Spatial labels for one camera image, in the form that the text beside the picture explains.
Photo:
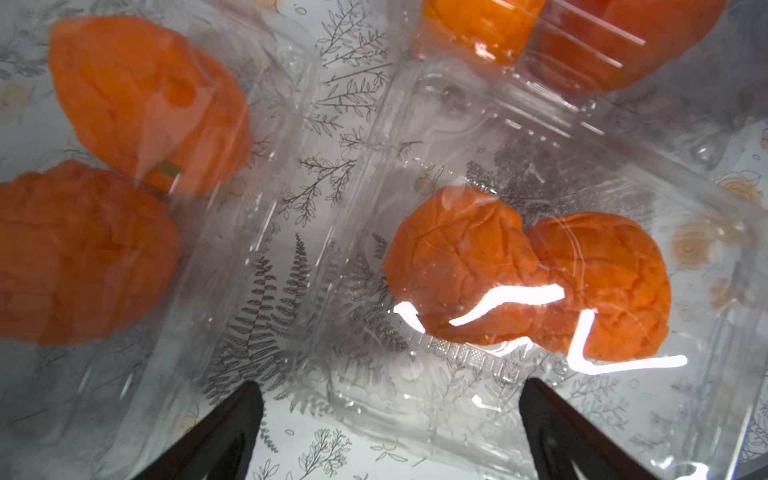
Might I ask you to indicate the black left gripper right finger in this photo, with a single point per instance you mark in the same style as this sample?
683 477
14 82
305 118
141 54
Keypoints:
565 445

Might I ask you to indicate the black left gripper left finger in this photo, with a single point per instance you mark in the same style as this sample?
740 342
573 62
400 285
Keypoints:
220 446

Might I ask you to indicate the clear plastic clamshell container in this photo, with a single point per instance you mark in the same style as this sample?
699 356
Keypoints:
675 76
515 288
105 409

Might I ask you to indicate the orange mandarin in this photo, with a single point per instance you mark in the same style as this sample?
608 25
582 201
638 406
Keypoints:
84 254
494 30
149 103
594 47
450 252
608 264

